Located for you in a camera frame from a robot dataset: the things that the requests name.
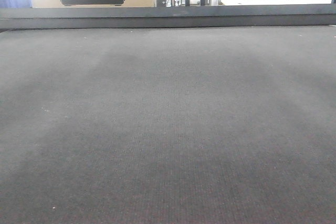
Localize black conveyor belt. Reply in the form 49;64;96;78
1;25;335;223

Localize black conveyor end frame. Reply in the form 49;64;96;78
1;4;335;29

